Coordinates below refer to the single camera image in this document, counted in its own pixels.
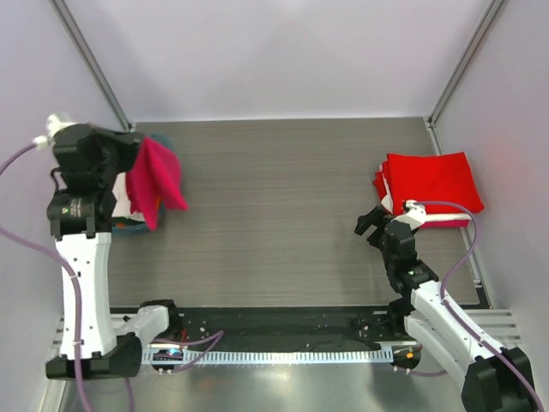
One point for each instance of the teal plastic basket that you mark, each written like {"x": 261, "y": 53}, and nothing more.
{"x": 126, "y": 226}

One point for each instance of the pink t shirt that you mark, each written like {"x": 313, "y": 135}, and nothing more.
{"x": 155, "y": 178}

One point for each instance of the right aluminium frame post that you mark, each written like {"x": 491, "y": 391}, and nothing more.
{"x": 482, "y": 30}

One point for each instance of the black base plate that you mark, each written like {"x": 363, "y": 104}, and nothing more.
{"x": 291, "y": 329}

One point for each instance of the aluminium frame post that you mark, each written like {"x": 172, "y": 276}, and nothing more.
{"x": 482, "y": 30}
{"x": 80, "y": 43}

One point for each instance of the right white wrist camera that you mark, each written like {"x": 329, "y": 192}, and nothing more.
{"x": 414, "y": 215}

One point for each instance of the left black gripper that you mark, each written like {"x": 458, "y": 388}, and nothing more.
{"x": 129, "y": 142}

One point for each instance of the left aluminium frame post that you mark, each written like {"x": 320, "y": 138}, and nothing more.
{"x": 80, "y": 43}

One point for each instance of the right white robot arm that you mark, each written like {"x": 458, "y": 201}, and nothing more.
{"x": 490, "y": 376}

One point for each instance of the white slotted cable duct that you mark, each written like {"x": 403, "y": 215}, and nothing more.
{"x": 164, "y": 357}

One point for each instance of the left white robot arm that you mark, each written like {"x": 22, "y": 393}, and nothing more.
{"x": 92, "y": 348}

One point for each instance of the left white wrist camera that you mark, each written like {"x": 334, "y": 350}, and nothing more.
{"x": 54, "y": 123}

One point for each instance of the red folded t shirt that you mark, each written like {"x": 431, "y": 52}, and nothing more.
{"x": 437, "y": 181}

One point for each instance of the white crumpled t shirt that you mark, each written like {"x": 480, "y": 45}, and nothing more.
{"x": 122, "y": 207}

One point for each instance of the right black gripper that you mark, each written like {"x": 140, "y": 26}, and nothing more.
{"x": 379, "y": 227}

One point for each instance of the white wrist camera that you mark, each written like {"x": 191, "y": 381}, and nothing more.
{"x": 54, "y": 123}
{"x": 414, "y": 215}

